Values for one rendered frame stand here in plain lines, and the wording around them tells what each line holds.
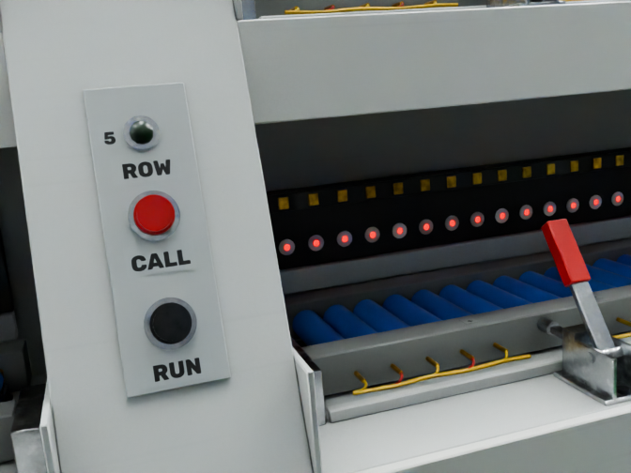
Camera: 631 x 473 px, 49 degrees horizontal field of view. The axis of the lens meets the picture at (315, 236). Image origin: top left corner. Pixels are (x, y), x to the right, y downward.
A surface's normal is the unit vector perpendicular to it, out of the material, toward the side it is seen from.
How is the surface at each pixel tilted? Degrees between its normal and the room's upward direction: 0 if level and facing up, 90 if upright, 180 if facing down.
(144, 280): 90
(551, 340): 109
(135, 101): 90
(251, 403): 90
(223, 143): 90
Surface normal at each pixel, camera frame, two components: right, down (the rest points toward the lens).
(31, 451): 0.30, 0.18
